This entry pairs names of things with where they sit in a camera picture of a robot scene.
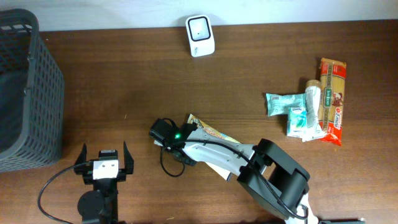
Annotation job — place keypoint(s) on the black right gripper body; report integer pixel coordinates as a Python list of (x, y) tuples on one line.
[(188, 162)]

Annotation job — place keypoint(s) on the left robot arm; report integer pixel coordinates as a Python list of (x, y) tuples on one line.
[(100, 205)]

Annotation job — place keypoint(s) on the white tube with brown cap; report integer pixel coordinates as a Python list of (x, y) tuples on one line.
[(312, 103)]

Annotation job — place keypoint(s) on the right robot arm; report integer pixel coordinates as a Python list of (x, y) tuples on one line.
[(273, 179)]

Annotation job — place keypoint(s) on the white barcode scanner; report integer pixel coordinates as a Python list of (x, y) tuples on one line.
[(200, 35)]

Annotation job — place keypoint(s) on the teal tissue packet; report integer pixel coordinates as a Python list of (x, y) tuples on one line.
[(280, 104)]

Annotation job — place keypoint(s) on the cream snack bag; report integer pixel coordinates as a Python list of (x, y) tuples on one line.
[(214, 132)]

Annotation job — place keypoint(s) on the orange spaghetti packet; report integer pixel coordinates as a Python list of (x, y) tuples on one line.
[(330, 113)]

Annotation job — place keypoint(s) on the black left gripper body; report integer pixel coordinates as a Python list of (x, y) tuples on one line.
[(89, 180)]

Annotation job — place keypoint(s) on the dark grey plastic basket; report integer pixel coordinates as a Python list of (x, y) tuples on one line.
[(32, 95)]

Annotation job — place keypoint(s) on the small white teal box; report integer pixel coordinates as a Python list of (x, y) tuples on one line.
[(297, 122)]

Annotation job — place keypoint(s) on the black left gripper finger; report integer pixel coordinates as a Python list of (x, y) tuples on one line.
[(128, 160), (82, 156)]

